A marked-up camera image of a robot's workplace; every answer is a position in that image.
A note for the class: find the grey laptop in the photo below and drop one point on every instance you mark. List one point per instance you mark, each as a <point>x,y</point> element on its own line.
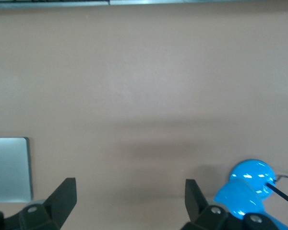
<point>9,167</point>

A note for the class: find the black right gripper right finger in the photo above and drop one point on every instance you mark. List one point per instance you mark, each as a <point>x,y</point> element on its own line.
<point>196,206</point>

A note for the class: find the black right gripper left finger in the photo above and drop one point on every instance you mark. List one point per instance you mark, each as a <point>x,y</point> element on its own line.
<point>60,203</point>

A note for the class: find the metal table edge rail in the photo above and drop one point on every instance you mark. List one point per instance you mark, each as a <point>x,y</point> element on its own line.
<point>182,2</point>

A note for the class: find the blue desk lamp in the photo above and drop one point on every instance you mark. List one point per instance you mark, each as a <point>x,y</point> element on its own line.
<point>249,172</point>

